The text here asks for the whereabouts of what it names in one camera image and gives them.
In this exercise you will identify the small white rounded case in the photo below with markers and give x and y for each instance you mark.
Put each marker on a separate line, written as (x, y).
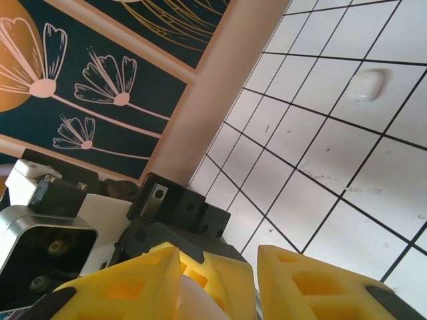
(367, 86)

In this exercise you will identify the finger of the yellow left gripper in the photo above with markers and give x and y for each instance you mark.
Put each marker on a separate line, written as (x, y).
(230, 283)

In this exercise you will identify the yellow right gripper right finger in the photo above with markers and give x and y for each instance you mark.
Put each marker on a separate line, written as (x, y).
(277, 266)

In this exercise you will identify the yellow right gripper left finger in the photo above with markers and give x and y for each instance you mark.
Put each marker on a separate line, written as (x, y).
(160, 266)

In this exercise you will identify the white earbuds charging case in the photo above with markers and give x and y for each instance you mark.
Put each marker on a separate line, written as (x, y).
(197, 300)

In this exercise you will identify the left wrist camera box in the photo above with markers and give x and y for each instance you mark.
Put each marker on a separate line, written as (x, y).
(50, 253)

